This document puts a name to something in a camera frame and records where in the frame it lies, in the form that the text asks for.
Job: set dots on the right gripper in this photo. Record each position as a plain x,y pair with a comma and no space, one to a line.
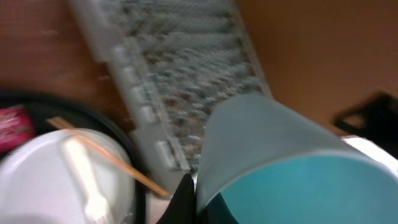
375,120

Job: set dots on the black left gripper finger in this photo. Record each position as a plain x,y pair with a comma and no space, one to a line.
182,207

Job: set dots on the white plastic fork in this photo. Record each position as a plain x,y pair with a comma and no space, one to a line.
96,207

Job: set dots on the wooden chopstick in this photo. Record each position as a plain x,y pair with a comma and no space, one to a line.
100,149

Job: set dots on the light blue cup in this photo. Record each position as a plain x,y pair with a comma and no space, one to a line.
271,165

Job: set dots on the grey plate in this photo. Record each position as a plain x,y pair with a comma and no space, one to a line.
37,185

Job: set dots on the red snack wrapper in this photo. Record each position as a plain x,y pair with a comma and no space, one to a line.
16,127

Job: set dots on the grey dishwasher rack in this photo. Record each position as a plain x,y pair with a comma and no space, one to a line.
173,62

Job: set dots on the black round tray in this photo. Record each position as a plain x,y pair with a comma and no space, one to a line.
41,106

